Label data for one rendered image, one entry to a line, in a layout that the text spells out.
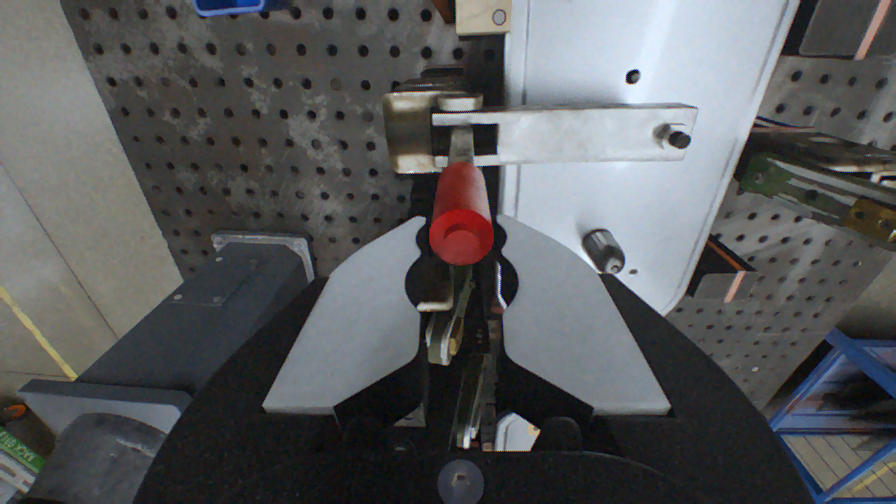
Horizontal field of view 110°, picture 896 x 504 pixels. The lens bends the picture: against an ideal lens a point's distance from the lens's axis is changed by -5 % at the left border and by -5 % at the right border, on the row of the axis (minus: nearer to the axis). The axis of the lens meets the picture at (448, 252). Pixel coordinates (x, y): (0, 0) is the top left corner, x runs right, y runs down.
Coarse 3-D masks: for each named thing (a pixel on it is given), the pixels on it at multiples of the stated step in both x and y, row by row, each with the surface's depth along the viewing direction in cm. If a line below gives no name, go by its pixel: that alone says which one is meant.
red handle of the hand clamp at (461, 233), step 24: (456, 144) 19; (456, 168) 14; (456, 192) 12; (480, 192) 13; (432, 216) 12; (456, 216) 11; (480, 216) 11; (432, 240) 11; (456, 240) 11; (480, 240) 11; (456, 264) 12
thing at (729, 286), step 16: (704, 256) 41; (720, 256) 40; (736, 256) 40; (704, 272) 38; (720, 272) 38; (736, 272) 38; (752, 272) 37; (688, 288) 40; (704, 288) 39; (720, 288) 39; (736, 288) 39; (752, 288) 38
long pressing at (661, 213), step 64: (576, 0) 24; (640, 0) 24; (704, 0) 24; (768, 0) 23; (512, 64) 26; (576, 64) 26; (640, 64) 26; (704, 64) 26; (768, 64) 26; (704, 128) 28; (512, 192) 32; (576, 192) 32; (640, 192) 32; (704, 192) 31; (640, 256) 35; (512, 448) 57
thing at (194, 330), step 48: (240, 240) 69; (288, 240) 69; (192, 288) 55; (240, 288) 56; (288, 288) 65; (144, 336) 46; (192, 336) 46; (240, 336) 50; (48, 384) 37; (96, 384) 38; (144, 384) 40; (192, 384) 42
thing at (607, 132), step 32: (512, 128) 22; (544, 128) 22; (576, 128) 22; (608, 128) 22; (640, 128) 22; (672, 128) 21; (480, 160) 23; (512, 160) 23; (544, 160) 23; (576, 160) 23; (608, 160) 23; (640, 160) 23; (672, 160) 23
